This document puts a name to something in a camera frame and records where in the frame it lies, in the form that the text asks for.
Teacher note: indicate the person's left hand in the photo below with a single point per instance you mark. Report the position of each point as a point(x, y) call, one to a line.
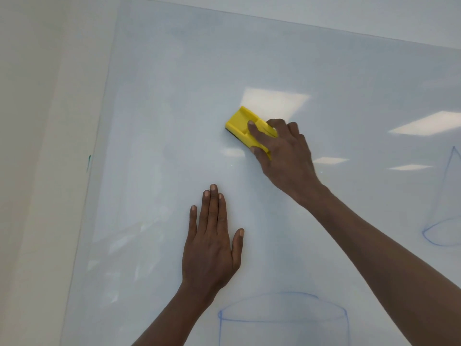
point(207, 259)

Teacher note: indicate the person's right hand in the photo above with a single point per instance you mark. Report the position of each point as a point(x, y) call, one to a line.
point(291, 162)

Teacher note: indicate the person's right thumb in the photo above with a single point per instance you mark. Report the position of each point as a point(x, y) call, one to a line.
point(261, 156)

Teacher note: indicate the person's left little finger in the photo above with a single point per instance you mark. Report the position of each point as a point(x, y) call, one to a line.
point(192, 223)

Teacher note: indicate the person's left thumb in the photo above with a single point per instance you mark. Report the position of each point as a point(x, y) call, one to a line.
point(237, 248)

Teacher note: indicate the person's right middle finger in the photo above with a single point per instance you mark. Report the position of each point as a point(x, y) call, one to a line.
point(279, 126)

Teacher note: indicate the person's left middle finger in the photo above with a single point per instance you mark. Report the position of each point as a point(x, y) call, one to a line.
point(213, 208)

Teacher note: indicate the yellow whiteboard eraser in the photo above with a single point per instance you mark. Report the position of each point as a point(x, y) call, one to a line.
point(240, 122)

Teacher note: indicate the person's right forearm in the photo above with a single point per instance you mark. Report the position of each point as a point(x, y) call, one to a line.
point(389, 270)

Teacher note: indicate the person's left forearm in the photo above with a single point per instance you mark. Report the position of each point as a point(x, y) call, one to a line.
point(173, 320)

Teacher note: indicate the white glossy whiteboard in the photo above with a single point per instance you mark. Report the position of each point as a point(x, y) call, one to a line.
point(173, 104)

